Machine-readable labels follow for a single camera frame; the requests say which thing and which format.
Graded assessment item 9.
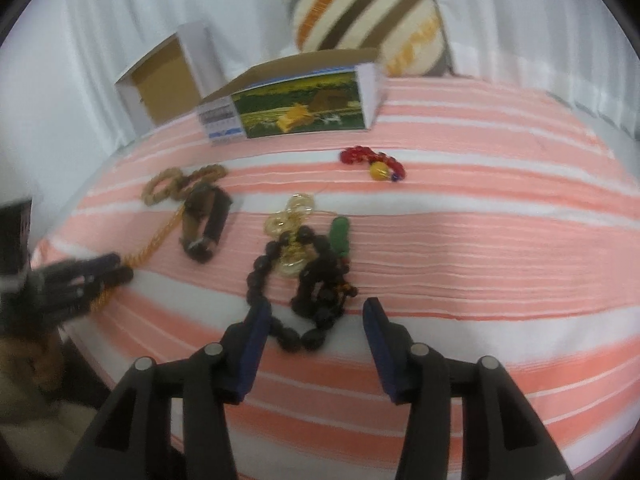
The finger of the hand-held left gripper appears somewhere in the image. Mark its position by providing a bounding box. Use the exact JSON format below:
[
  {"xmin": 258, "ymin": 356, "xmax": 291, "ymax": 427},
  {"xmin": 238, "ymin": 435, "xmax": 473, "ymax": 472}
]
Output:
[
  {"xmin": 50, "ymin": 267, "xmax": 135, "ymax": 317},
  {"xmin": 35, "ymin": 253, "xmax": 122, "ymax": 288}
]

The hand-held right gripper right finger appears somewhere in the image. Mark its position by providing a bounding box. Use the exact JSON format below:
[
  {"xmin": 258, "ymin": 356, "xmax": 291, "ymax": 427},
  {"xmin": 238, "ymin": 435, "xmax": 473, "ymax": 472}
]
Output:
[{"xmin": 362, "ymin": 297, "xmax": 576, "ymax": 480}]

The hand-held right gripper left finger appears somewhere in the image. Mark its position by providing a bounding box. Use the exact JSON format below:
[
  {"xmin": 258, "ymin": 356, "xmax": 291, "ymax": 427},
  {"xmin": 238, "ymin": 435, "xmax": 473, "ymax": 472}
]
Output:
[{"xmin": 62, "ymin": 300, "xmax": 273, "ymax": 480}]

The gold chain necklace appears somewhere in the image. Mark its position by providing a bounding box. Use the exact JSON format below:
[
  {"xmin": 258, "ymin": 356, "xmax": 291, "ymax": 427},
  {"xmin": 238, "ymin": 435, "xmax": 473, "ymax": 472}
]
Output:
[{"xmin": 92, "ymin": 207, "xmax": 184, "ymax": 312}]

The black bead necklace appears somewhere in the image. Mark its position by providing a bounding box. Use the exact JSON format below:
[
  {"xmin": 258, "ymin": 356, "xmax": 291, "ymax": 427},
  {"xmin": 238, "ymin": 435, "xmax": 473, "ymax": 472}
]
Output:
[{"xmin": 245, "ymin": 225, "xmax": 359, "ymax": 354}]

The olive bead bracelet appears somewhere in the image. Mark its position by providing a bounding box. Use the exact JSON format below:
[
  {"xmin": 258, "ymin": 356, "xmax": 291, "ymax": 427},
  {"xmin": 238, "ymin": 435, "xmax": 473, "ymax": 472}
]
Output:
[{"xmin": 142, "ymin": 166, "xmax": 187, "ymax": 207}]

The red bead bracelet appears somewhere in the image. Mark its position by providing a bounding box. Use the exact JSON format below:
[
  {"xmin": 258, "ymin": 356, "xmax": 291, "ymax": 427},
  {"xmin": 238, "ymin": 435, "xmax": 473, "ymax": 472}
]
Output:
[{"xmin": 340, "ymin": 145, "xmax": 407, "ymax": 183}]

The printed cardboard box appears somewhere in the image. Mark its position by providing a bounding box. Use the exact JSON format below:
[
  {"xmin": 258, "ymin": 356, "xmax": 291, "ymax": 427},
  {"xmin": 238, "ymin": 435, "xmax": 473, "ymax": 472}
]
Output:
[{"xmin": 196, "ymin": 47, "xmax": 386, "ymax": 146}]

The person's left hand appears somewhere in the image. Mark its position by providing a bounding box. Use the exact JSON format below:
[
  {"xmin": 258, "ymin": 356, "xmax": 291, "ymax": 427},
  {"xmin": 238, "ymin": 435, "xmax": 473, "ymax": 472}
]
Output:
[{"xmin": 0, "ymin": 332, "xmax": 65, "ymax": 397}]

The dark box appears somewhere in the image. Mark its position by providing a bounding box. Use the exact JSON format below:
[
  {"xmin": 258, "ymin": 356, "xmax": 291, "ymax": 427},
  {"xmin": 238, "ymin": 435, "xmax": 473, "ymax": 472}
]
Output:
[{"xmin": 0, "ymin": 199, "xmax": 34, "ymax": 277}]

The pink white striped blanket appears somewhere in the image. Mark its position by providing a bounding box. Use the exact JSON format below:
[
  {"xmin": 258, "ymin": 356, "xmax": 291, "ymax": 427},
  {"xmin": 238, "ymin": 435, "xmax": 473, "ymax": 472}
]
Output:
[{"xmin": 30, "ymin": 76, "xmax": 640, "ymax": 480}]

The green pendant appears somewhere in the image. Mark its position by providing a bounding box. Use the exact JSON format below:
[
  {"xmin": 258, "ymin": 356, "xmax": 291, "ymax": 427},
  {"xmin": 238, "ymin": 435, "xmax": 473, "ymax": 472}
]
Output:
[{"xmin": 328, "ymin": 216, "xmax": 352, "ymax": 262}]

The white cardboard box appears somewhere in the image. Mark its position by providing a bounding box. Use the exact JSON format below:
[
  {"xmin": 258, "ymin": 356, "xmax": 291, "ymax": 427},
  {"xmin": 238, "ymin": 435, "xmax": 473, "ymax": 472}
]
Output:
[{"xmin": 115, "ymin": 21, "xmax": 227, "ymax": 139}]

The white curtain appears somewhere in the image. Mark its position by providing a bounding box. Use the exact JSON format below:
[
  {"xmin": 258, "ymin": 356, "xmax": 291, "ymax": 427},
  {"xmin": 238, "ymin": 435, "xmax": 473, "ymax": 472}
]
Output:
[{"xmin": 0, "ymin": 0, "xmax": 640, "ymax": 171}]

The striped throw pillow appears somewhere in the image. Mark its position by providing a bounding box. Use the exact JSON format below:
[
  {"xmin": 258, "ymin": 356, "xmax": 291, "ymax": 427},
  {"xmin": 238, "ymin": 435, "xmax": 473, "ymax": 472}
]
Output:
[{"xmin": 279, "ymin": 0, "xmax": 451, "ymax": 79}]

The dark wooden bracelet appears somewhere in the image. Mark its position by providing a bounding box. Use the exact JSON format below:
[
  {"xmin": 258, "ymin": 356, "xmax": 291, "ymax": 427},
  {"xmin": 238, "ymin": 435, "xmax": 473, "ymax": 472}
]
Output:
[{"xmin": 179, "ymin": 183, "xmax": 234, "ymax": 263}]

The yellow translucent bracelet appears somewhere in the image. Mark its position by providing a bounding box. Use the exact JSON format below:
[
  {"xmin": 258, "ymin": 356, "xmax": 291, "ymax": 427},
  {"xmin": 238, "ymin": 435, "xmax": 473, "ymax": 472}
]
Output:
[{"xmin": 264, "ymin": 192, "xmax": 317, "ymax": 277}]

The brown bead bracelet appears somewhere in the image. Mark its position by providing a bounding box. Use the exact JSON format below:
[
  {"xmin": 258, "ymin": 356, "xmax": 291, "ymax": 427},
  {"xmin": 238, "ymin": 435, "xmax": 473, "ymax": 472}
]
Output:
[{"xmin": 182, "ymin": 164, "xmax": 229, "ymax": 189}]

